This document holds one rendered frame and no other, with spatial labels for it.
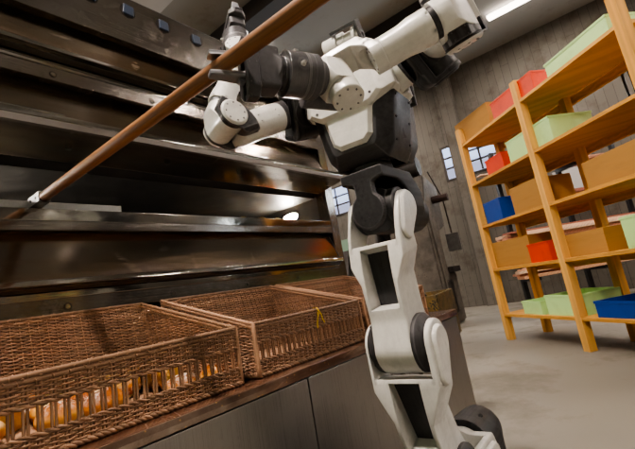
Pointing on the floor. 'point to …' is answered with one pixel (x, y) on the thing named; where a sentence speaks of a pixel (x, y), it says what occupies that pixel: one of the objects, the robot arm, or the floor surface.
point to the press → (438, 272)
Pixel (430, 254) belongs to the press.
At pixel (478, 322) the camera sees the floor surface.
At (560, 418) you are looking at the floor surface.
